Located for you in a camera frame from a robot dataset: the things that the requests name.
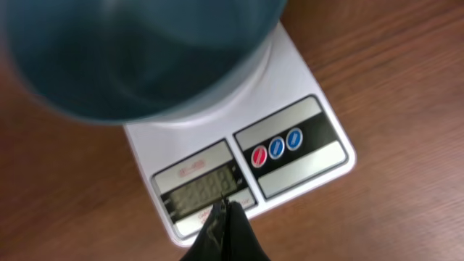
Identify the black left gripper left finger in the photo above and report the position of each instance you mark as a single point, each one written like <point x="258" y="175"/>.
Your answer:
<point x="208" y="244"/>

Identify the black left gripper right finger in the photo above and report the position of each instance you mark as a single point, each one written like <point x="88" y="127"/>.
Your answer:
<point x="240" y="242"/>

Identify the white digital kitchen scale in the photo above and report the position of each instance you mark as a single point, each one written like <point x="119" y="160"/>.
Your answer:
<point x="273" y="139"/>

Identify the blue plastic bowl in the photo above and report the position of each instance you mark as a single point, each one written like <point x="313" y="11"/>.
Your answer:
<point x="116" y="61"/>

